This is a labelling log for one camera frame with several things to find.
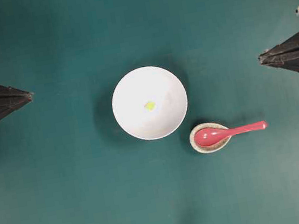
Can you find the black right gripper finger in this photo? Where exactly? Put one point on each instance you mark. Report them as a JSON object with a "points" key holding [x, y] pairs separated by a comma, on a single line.
{"points": [[289, 63], [291, 44]]}

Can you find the red plastic soup spoon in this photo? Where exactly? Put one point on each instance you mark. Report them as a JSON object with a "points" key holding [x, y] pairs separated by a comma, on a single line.
{"points": [[210, 136]]}

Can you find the speckled ceramic spoon rest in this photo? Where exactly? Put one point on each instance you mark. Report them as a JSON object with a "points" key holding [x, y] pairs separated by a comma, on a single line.
{"points": [[208, 149]]}

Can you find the white round bowl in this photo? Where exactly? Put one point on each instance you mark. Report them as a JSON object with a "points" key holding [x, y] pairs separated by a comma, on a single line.
{"points": [[146, 84]]}

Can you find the yellow hexagonal prism block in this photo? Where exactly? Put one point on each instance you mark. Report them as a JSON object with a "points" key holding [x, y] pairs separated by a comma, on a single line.
{"points": [[150, 106]]}

